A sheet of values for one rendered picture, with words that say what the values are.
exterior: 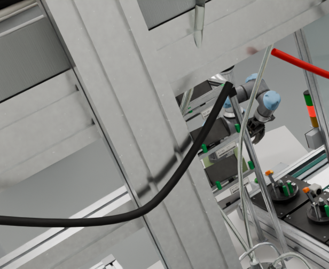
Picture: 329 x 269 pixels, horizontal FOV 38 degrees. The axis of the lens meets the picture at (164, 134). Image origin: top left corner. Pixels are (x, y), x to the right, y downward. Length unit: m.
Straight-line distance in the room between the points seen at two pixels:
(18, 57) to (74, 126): 0.10
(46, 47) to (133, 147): 0.15
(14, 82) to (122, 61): 0.12
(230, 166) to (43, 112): 1.31
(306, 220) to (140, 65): 1.58
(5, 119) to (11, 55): 0.07
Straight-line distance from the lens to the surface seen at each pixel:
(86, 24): 0.51
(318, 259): 1.94
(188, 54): 0.61
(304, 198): 2.16
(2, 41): 0.53
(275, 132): 3.03
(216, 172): 1.79
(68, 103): 0.56
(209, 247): 0.64
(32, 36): 0.53
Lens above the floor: 2.19
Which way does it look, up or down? 22 degrees down
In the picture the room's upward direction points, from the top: 23 degrees counter-clockwise
